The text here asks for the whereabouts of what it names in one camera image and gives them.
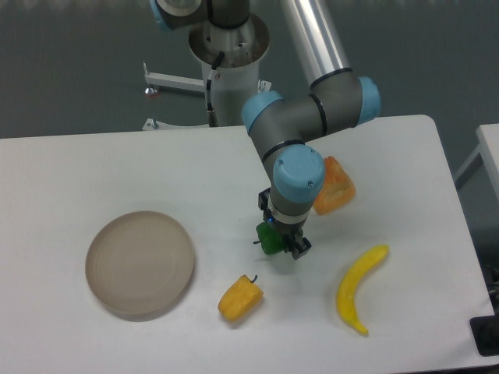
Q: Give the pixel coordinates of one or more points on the beige round plate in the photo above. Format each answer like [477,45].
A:
[139,265]

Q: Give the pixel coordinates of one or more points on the orange toy pepper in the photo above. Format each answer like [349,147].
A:
[338,188]

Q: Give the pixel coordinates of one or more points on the yellow toy pepper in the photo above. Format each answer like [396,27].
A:
[240,298]

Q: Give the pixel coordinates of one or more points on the yellow toy banana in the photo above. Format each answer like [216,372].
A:
[345,299]

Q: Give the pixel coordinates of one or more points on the white side table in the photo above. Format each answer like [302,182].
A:
[484,154]

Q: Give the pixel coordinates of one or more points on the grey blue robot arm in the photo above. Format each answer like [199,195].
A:
[281,130]

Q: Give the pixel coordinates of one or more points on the black box at edge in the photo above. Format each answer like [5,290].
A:
[485,334]

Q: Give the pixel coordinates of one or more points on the green toy pepper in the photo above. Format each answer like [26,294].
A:
[269,239]

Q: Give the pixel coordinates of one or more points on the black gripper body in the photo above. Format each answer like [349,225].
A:
[284,224]

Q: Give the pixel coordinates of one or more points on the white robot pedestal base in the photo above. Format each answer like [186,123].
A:
[230,61]

